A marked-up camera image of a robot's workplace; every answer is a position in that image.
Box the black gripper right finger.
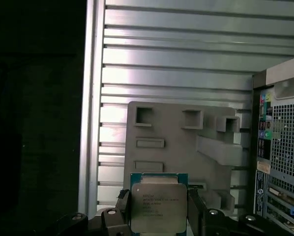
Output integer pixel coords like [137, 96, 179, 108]
[187, 190, 265, 236]

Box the grey parts rack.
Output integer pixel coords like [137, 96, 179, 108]
[123, 100, 244, 215]

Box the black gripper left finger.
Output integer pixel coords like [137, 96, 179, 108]
[55, 188, 132, 236]

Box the black open PC case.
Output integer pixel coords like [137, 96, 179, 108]
[250, 53, 294, 236]

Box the silver CPU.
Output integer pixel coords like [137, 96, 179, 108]
[129, 172, 189, 233]

